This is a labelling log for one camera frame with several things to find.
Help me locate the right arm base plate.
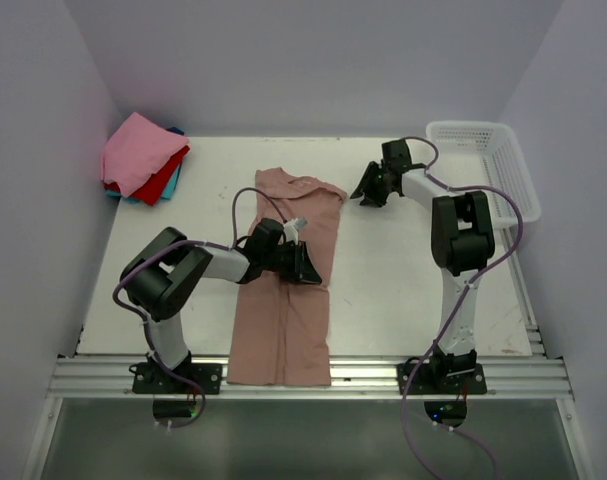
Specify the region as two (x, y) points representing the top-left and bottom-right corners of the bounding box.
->
(408, 354), (488, 395)

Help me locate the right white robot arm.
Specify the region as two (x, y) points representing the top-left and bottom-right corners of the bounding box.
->
(351, 138), (495, 395)

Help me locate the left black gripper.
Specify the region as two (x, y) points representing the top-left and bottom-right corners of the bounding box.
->
(262, 240), (321, 283)

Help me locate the dusty pink printed t shirt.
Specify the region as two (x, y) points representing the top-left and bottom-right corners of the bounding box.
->
(227, 167), (347, 387)

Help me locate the white plastic basket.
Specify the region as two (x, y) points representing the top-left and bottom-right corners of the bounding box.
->
(426, 121), (541, 223)

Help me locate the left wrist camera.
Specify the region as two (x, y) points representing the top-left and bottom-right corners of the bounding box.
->
(283, 217), (307, 244)

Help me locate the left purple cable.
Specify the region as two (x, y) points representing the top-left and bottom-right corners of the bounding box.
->
(112, 187), (289, 429)

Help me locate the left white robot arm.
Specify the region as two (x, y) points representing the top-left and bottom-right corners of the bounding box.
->
(112, 217), (322, 393)

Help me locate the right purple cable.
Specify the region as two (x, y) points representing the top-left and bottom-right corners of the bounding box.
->
(400, 135), (527, 480)

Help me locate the purple cable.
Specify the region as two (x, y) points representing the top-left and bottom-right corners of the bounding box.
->
(112, 187), (289, 429)
(400, 135), (527, 480)

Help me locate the red t shirt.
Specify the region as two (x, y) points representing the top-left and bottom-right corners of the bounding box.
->
(103, 142), (190, 206)

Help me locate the teal t shirt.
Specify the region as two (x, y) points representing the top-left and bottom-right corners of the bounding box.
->
(124, 146), (189, 206)

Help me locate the aluminium mounting rail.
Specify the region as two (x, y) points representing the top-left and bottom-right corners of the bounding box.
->
(47, 355), (573, 401)

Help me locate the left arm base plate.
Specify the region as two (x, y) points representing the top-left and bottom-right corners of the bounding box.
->
(128, 360), (223, 395)

